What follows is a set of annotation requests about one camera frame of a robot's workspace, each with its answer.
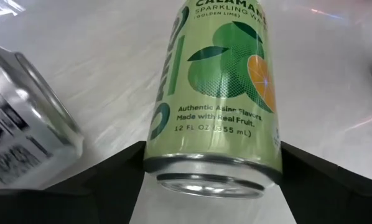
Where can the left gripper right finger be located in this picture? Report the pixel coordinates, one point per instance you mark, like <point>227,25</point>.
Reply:
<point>335,202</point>

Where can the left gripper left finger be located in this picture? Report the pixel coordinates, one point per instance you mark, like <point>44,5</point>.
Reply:
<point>64,205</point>

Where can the green sparkling water can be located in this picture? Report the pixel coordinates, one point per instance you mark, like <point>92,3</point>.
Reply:
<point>217,93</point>

